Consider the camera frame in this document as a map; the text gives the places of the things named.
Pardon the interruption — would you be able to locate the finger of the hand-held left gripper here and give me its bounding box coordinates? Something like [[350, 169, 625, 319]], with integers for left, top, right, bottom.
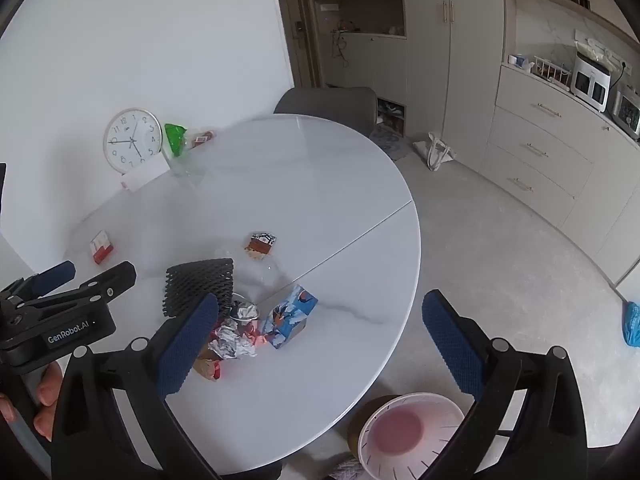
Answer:
[[0, 260, 77, 306], [10, 261, 137, 321]]

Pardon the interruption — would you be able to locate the clear plastic wrapper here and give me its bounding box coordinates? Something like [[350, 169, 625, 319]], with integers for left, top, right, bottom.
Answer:
[[210, 247, 296, 306]]

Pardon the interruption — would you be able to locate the white wall clock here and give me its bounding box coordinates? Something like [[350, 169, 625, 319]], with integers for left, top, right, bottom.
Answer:
[[103, 108, 164, 172]]

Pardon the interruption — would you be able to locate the beige tote bag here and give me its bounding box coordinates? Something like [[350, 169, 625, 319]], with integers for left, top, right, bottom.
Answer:
[[412, 131, 457, 172]]

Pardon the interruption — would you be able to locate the tall beige wardrobe cabinet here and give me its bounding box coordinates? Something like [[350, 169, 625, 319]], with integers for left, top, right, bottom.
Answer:
[[404, 0, 507, 161]]

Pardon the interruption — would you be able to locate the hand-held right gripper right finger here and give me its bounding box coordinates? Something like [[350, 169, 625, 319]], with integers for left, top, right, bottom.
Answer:
[[421, 289, 589, 480]]

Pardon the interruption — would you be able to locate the silver foil lid cup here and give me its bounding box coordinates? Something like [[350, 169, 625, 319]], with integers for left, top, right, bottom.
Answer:
[[231, 300, 261, 322]]

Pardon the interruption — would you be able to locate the silver countertop appliance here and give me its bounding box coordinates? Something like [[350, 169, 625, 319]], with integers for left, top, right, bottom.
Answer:
[[611, 87, 640, 138]]

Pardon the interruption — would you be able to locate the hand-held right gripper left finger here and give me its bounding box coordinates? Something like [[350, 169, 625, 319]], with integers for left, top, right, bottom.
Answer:
[[50, 292, 223, 480]]

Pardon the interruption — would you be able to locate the beige drawer cabinet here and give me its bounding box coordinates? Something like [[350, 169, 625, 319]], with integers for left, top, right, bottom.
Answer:
[[482, 62, 640, 286]]

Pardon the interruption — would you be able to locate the white countertop appliance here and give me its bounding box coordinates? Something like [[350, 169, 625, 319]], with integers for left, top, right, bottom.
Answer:
[[570, 50, 613, 111]]

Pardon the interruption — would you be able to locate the black foam net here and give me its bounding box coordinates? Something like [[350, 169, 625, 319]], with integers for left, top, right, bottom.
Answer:
[[161, 258, 235, 317]]

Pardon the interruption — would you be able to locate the green plastic packet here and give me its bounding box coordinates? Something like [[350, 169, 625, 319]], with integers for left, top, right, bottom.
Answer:
[[164, 123, 190, 160]]

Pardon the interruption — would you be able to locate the silver foil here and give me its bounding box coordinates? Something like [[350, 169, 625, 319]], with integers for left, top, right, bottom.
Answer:
[[209, 317, 258, 359]]

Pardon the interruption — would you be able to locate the white paper card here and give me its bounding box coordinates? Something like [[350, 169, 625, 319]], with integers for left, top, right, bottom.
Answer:
[[120, 154, 172, 193]]

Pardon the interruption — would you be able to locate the small red box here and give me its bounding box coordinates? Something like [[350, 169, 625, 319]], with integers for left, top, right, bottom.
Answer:
[[90, 230, 115, 265]]

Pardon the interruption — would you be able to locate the brown white snack wrapper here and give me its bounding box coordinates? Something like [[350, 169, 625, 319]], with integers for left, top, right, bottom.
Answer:
[[245, 231, 277, 263]]

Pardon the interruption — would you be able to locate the pink plastic bin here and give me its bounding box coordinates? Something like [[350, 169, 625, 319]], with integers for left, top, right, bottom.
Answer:
[[357, 392, 467, 480]]

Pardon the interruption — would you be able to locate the person's left hand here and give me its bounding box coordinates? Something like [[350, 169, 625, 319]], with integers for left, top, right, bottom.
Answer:
[[32, 362, 65, 442]]

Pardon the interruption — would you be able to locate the grey fuzzy slipper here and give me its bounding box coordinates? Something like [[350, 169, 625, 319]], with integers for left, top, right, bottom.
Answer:
[[325, 455, 368, 480]]

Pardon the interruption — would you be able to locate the blue mop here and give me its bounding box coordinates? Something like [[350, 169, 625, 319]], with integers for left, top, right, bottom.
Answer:
[[614, 287, 640, 348]]

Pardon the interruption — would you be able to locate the blue patterned carton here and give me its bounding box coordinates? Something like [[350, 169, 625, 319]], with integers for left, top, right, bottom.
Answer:
[[261, 284, 319, 350]]

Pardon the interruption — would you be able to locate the grey chair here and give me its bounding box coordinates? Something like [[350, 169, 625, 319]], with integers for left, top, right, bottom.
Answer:
[[273, 86, 378, 138]]

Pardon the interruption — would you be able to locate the white wire rack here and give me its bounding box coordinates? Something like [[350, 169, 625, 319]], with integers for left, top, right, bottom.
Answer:
[[530, 56, 573, 92]]

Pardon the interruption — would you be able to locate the beige entry shelf cabinet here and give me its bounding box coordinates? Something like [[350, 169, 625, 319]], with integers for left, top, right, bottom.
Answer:
[[314, 0, 408, 133]]

